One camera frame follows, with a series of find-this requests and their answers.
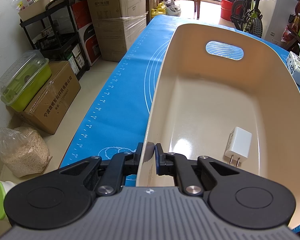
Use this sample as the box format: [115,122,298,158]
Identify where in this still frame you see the green and black bicycle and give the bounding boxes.
[230,0,270,39]

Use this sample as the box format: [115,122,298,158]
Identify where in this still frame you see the orange drink bottle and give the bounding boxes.
[290,12,300,30]

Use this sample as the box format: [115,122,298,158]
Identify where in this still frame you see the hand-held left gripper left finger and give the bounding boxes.
[59,142,143,197]

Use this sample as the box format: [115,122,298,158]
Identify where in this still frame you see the red bucket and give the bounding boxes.
[220,0,238,18]

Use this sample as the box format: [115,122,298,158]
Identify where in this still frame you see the white chest freezer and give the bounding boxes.
[262,0,300,48]

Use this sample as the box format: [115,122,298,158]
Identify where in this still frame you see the plastic bag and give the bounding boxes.
[164,0,182,17]

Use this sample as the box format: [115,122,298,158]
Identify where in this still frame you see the red paper bag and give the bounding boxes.
[71,0,92,29]

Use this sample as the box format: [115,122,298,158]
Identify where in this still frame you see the brown printed cardboard box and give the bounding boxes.
[14,60,82,135]

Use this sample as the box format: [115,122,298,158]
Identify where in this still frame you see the green container with clear lid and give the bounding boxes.
[0,50,52,112]

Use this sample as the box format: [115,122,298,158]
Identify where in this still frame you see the clear bag of grain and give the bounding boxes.
[0,127,52,178]

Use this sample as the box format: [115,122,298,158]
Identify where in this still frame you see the black shelf rack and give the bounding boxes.
[19,0,87,75]

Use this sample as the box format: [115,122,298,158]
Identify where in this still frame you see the red and white appliance box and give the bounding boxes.
[77,21,102,67]

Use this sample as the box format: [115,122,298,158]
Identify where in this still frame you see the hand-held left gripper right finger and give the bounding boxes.
[155,143,240,196]

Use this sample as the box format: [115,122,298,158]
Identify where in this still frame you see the blue silicone mat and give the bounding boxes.
[59,14,300,233]

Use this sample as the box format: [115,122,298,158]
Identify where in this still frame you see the white charger plug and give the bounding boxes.
[224,126,252,168]

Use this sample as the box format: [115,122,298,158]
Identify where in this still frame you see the large printed cardboard box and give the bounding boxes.
[85,0,147,21]

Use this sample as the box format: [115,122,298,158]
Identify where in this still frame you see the beige plastic storage bin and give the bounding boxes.
[136,24,300,230]

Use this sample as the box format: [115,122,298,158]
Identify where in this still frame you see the plastic-wrapped cardboard box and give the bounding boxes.
[92,15,147,63]

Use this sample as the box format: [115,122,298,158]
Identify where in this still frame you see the blue patterned tissue box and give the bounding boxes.
[286,44,300,91]

